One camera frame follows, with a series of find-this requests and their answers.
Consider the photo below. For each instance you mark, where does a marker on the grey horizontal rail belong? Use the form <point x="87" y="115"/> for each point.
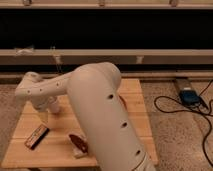
<point x="141" y="56"/>

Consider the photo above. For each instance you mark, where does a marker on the black and orange candy bar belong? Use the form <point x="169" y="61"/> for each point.
<point x="35" y="138"/>

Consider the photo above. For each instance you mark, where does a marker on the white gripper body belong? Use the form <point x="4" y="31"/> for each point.
<point x="42" y="111"/>

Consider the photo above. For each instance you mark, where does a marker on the wooden table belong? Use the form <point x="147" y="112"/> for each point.
<point x="55" y="149"/>

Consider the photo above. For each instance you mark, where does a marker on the blue power adapter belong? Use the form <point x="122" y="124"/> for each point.
<point x="189" y="97"/>

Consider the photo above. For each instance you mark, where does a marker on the red-brown bowl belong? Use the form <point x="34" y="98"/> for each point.
<point x="123" y="101"/>

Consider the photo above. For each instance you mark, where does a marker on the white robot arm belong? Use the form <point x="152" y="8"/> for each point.
<point x="92" y="90"/>

